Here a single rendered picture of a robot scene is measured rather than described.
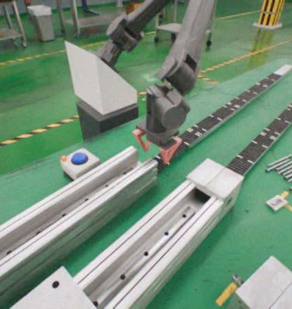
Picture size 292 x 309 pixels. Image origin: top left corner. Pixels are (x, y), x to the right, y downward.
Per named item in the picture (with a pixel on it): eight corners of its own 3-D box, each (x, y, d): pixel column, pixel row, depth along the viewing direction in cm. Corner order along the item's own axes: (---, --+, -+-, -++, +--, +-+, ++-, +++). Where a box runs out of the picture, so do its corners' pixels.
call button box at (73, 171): (86, 162, 75) (82, 146, 71) (106, 177, 70) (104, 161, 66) (63, 175, 71) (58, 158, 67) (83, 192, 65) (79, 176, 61)
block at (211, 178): (195, 179, 69) (200, 154, 63) (235, 203, 63) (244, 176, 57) (175, 197, 64) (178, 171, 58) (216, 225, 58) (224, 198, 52)
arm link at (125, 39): (116, 54, 97) (105, 45, 94) (129, 32, 96) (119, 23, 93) (124, 56, 90) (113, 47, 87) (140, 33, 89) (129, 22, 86)
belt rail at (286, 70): (284, 70, 136) (286, 64, 134) (291, 71, 134) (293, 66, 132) (180, 143, 83) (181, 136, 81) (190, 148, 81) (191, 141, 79)
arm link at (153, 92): (164, 79, 59) (142, 82, 58) (176, 90, 54) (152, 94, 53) (163, 105, 63) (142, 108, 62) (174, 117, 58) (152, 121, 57)
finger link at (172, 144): (164, 172, 65) (166, 144, 59) (145, 160, 68) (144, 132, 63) (180, 161, 68) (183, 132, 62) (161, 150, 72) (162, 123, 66)
